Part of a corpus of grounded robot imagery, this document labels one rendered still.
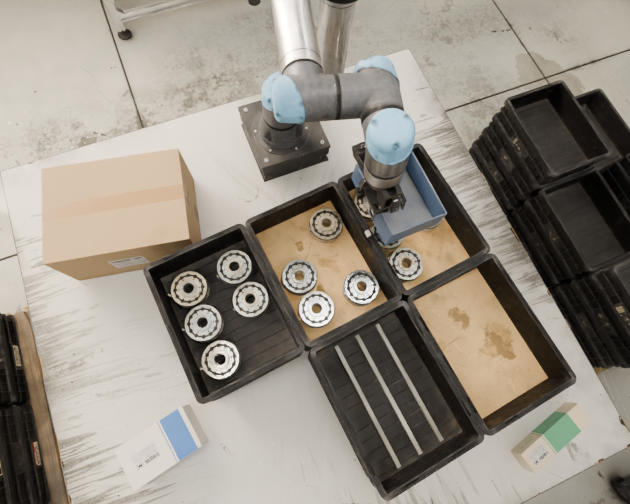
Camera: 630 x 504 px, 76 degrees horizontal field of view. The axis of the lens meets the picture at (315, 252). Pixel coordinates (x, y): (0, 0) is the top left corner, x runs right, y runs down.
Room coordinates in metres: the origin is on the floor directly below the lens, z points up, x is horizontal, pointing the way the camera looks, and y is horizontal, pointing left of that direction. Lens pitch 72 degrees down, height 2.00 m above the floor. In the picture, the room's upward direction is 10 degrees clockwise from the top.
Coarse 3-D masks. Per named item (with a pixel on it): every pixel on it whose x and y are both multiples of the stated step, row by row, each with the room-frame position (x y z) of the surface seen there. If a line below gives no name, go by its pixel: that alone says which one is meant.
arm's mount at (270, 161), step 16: (240, 112) 0.83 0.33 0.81; (256, 112) 0.84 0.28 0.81; (256, 128) 0.78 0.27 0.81; (304, 128) 0.81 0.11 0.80; (320, 128) 0.83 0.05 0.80; (256, 144) 0.72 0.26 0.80; (304, 144) 0.75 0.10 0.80; (320, 144) 0.76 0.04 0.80; (256, 160) 0.71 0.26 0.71; (272, 160) 0.67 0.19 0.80; (288, 160) 0.69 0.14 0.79; (304, 160) 0.72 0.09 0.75; (320, 160) 0.76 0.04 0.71; (272, 176) 0.66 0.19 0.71
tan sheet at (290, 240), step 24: (264, 240) 0.38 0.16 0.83; (288, 240) 0.39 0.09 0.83; (312, 240) 0.41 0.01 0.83; (336, 240) 0.42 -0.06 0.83; (312, 264) 0.33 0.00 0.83; (336, 264) 0.34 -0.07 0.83; (360, 264) 0.36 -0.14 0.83; (336, 288) 0.27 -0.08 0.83; (360, 288) 0.28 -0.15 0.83; (336, 312) 0.20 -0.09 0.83; (360, 312) 0.21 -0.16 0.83; (312, 336) 0.12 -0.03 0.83
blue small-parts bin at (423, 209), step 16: (416, 160) 0.55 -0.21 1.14; (352, 176) 0.51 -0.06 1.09; (416, 176) 0.53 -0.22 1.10; (416, 192) 0.50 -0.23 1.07; (432, 192) 0.48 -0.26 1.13; (400, 208) 0.45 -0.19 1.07; (416, 208) 0.45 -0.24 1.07; (432, 208) 0.45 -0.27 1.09; (384, 224) 0.37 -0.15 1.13; (400, 224) 0.40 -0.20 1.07; (416, 224) 0.38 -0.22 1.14; (432, 224) 0.41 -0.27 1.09; (384, 240) 0.35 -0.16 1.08
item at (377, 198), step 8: (360, 184) 0.40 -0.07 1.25; (368, 184) 0.37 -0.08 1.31; (368, 192) 0.38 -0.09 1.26; (376, 192) 0.38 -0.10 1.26; (384, 192) 0.36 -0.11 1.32; (392, 192) 0.36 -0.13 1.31; (400, 192) 0.36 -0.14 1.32; (368, 200) 0.37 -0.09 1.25; (376, 200) 0.37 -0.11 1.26; (384, 200) 0.34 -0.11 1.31; (392, 200) 0.35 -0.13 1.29; (400, 200) 0.39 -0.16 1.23; (376, 208) 0.36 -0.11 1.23; (384, 208) 0.35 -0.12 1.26; (392, 208) 0.36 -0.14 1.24
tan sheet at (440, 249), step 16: (352, 192) 0.59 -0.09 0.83; (368, 224) 0.49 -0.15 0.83; (448, 224) 0.54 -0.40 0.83; (416, 240) 0.46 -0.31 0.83; (432, 240) 0.47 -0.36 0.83; (448, 240) 0.48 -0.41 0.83; (432, 256) 0.42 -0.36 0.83; (448, 256) 0.43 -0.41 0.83; (464, 256) 0.44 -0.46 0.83; (432, 272) 0.37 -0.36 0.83
